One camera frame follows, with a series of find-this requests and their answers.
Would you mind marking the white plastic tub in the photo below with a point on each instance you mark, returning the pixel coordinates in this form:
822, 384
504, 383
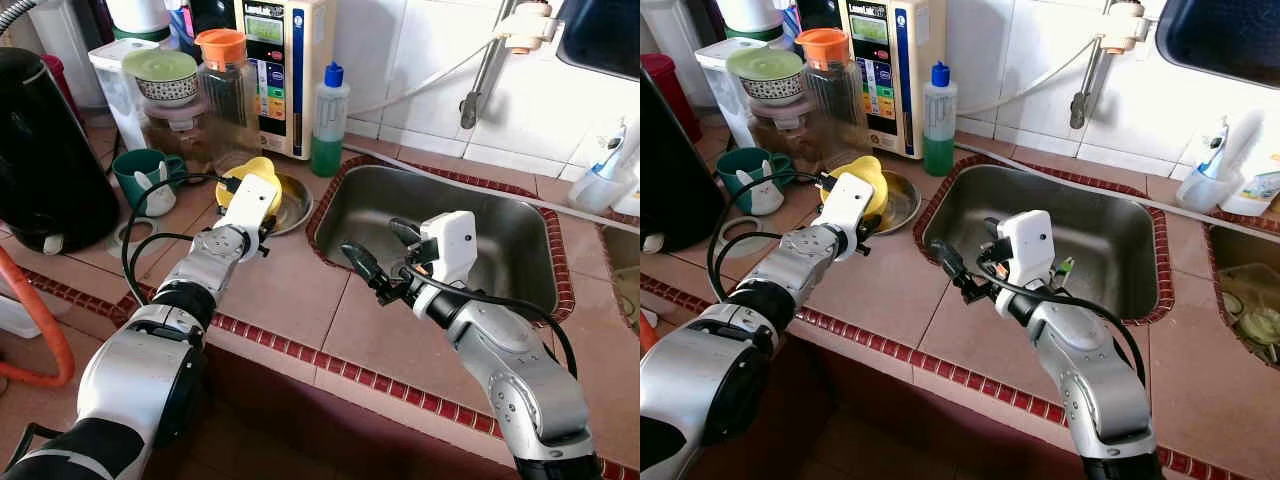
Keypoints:
12, 318

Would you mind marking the patterned ceramic bowl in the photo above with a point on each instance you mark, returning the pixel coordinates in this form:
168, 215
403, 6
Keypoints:
773, 89
168, 90

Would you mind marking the dark red canister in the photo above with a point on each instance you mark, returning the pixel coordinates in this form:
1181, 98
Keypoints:
670, 92
62, 88

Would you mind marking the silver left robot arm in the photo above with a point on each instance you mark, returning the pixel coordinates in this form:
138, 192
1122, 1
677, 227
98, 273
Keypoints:
720, 370
130, 370

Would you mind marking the black electric kettle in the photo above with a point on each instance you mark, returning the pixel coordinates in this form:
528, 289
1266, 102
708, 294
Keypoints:
50, 155
675, 175

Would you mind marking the round steel bowl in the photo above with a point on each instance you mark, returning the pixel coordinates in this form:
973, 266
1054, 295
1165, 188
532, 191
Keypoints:
295, 205
905, 200

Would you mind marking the clear pitcher with orange lid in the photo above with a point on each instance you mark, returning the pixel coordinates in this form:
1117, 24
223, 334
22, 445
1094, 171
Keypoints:
230, 105
835, 105

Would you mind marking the teal rabbit mug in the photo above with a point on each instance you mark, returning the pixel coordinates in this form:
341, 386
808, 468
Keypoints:
742, 170
135, 172

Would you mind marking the cream faucet filter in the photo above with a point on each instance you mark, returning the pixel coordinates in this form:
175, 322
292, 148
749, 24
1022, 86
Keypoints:
1125, 28
525, 28

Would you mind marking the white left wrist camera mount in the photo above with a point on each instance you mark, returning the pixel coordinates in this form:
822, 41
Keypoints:
250, 200
850, 200

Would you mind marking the grey metal faucet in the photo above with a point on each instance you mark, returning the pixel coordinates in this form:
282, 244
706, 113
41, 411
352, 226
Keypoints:
476, 95
1083, 98

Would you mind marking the cream water ionizer machine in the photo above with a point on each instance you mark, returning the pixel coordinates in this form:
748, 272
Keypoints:
870, 90
270, 90

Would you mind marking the white translucent plastic container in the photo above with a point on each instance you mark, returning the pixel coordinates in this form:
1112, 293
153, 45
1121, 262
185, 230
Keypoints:
110, 88
715, 78

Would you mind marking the white and green bottle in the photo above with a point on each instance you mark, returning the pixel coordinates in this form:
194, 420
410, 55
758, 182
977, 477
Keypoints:
137, 14
748, 14

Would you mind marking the clear plastic cup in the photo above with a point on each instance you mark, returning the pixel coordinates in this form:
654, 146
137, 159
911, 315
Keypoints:
1208, 193
598, 193

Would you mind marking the green dish soap bottle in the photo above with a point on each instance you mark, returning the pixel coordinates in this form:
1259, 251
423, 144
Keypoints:
330, 118
939, 118

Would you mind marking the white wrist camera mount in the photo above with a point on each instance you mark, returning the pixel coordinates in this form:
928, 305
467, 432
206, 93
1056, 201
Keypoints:
1025, 250
850, 200
450, 245
250, 200

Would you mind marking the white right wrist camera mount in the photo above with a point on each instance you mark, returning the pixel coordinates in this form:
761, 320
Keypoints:
1025, 250
450, 245

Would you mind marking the green round lid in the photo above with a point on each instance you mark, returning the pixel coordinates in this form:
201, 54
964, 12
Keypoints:
160, 63
765, 62

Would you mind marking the white and blue tube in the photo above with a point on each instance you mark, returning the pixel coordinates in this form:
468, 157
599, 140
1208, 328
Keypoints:
1217, 148
614, 152

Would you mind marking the stainless steel sink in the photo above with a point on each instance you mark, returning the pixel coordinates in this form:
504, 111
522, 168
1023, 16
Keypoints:
1240, 258
1110, 230
500, 220
625, 270

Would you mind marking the dark blue basin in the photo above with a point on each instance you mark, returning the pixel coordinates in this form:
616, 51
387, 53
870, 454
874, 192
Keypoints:
603, 35
1218, 40

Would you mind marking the glass jar with brown contents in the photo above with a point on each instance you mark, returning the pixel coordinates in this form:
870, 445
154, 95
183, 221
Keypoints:
787, 138
180, 138

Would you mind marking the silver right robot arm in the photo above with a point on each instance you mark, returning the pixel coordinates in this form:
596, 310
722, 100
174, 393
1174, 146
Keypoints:
1090, 370
520, 370

